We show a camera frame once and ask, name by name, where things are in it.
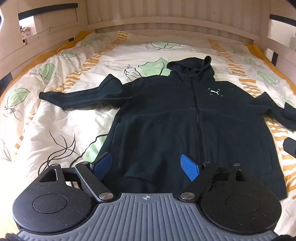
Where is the leaf print duvet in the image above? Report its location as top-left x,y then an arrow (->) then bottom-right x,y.
0,30 -> 296,232

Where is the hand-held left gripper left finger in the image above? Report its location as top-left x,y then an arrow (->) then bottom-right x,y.
39,152 -> 114,202

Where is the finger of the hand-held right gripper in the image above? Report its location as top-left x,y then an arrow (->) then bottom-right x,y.
282,137 -> 296,159

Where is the black rail strip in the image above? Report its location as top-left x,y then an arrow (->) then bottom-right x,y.
269,14 -> 296,26
18,3 -> 78,20

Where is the floral item on shelf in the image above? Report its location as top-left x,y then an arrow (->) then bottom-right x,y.
20,25 -> 31,44

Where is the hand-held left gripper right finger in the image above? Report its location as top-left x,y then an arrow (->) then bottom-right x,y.
178,153 -> 249,202

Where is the black zip hoodie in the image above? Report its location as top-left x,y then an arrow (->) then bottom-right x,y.
38,56 -> 296,201

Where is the pale wooden bed frame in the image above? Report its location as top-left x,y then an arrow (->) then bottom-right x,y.
0,0 -> 296,88

